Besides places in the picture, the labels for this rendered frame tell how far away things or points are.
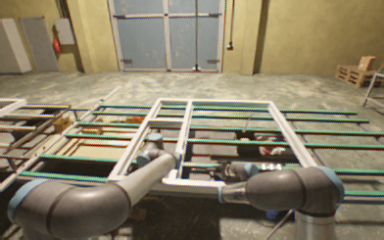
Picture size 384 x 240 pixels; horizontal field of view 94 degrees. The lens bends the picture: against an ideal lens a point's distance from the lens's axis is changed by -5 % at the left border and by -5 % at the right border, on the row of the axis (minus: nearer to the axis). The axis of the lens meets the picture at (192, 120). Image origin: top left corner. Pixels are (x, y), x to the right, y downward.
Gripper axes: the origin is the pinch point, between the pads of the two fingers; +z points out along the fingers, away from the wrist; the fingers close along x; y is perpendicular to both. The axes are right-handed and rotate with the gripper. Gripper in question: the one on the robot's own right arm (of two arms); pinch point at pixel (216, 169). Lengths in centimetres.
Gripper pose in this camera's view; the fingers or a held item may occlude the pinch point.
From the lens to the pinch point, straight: 142.0
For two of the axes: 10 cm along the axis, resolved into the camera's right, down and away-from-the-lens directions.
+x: -0.5, 9.6, -2.8
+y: -8.4, -1.9, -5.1
